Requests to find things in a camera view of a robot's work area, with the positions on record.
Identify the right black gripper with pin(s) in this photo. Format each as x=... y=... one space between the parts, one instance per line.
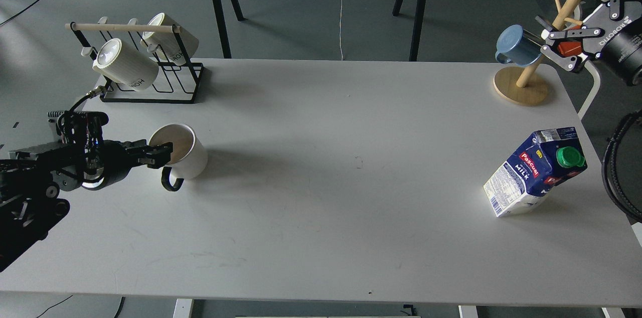
x=613 y=37

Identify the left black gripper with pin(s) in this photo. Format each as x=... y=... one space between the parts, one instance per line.
x=80 y=151

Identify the white mug black handle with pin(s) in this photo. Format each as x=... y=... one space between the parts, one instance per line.
x=188 y=158

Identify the blue milk carton green cap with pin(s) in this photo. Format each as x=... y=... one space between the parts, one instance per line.
x=544 y=160

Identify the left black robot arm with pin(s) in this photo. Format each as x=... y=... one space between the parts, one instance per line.
x=33 y=178

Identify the orange enamel mug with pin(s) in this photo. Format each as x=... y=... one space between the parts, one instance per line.
x=569 y=48

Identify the blue enamel mug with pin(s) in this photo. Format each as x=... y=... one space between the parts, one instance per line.
x=515 y=46

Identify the wooden mug tree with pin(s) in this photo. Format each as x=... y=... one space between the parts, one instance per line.
x=522 y=85

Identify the front white ribbed mug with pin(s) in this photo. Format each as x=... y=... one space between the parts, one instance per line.
x=124 y=64

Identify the white ribbed mug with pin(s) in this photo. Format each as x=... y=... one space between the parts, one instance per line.
x=124 y=64
x=169 y=48

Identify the rear white ribbed mug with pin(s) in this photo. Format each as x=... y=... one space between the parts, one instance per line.
x=169 y=48

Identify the black wire mug rack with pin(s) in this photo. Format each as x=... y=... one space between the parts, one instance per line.
x=174 y=84

